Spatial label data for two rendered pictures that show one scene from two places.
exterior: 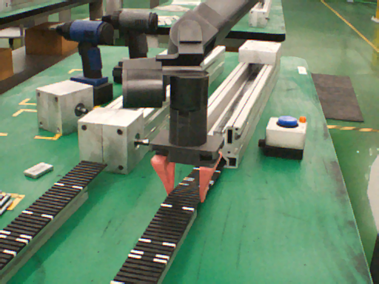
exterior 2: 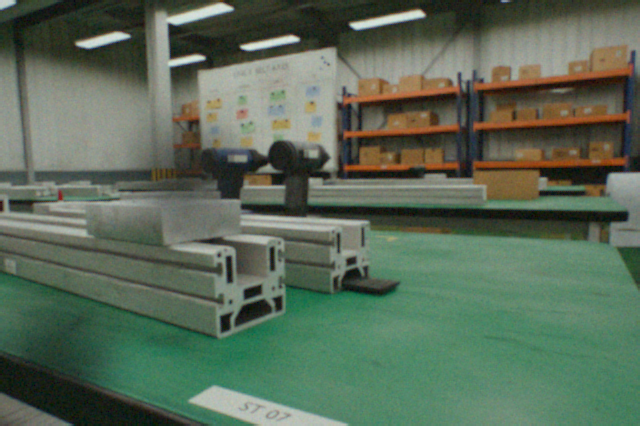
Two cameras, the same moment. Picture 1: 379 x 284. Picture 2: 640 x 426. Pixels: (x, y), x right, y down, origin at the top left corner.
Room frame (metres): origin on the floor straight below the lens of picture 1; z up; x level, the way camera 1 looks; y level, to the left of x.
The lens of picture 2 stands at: (1.95, -0.49, 0.93)
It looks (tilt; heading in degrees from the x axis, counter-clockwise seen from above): 6 degrees down; 116
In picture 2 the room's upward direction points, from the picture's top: 1 degrees counter-clockwise
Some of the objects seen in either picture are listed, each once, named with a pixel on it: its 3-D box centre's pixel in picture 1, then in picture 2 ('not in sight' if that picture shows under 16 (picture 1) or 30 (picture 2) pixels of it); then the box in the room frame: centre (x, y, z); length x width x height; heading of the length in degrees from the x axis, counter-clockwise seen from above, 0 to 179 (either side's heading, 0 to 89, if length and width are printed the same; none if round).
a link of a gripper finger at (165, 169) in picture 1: (179, 170); not in sight; (0.72, 0.07, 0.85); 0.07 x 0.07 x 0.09; 80
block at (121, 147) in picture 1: (117, 140); (58, 222); (0.89, 0.21, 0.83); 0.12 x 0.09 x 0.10; 80
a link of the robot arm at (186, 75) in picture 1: (185, 89); not in sight; (0.72, 0.06, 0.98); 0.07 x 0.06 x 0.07; 101
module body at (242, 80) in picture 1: (246, 92); (69, 250); (1.30, -0.05, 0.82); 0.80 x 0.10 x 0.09; 170
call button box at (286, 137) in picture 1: (282, 137); not in sight; (1.00, -0.12, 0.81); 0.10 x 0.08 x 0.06; 80
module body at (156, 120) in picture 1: (177, 85); (171, 236); (1.33, 0.14, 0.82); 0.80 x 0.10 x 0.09; 170
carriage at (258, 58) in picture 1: (260, 56); (162, 229); (1.54, -0.09, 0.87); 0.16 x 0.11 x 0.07; 170
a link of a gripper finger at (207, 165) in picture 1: (195, 172); not in sight; (0.72, 0.05, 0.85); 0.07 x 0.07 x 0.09; 80
